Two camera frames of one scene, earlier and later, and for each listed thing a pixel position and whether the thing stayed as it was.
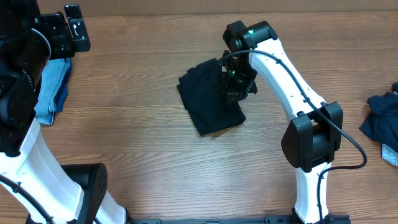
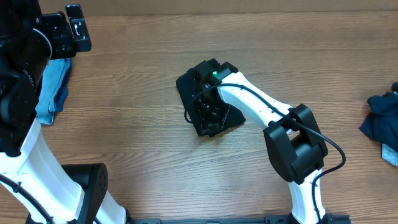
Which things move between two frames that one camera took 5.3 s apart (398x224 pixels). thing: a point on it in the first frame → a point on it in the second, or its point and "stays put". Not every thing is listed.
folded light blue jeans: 53,89 stays put
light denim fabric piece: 389,155 stays put
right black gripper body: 230,94 → 204,123
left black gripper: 76,28 stays put
